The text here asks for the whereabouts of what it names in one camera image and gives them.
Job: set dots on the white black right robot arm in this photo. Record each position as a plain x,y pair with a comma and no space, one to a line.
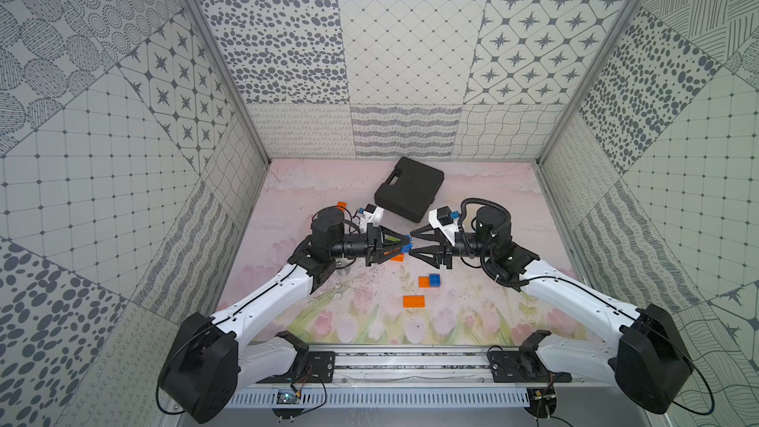
639,350

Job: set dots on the left controller board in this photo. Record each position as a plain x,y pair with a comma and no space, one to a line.
287,405

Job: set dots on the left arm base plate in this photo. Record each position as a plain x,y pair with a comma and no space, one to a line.
315,366

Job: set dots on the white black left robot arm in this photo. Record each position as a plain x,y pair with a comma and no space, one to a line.
244,320

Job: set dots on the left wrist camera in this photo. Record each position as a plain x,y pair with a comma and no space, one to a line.
370,215

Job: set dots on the right controller board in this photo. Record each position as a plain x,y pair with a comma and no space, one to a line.
541,402

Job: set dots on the black plastic carrying case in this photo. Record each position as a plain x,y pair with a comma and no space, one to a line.
410,189

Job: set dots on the controller board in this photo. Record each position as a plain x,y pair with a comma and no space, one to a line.
287,405
541,402

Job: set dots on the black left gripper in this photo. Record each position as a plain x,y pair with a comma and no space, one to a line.
373,246

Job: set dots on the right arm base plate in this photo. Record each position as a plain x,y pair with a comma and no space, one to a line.
509,366

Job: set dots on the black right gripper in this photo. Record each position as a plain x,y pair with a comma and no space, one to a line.
437,252

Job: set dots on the small blue lego brick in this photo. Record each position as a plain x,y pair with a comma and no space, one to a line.
434,281

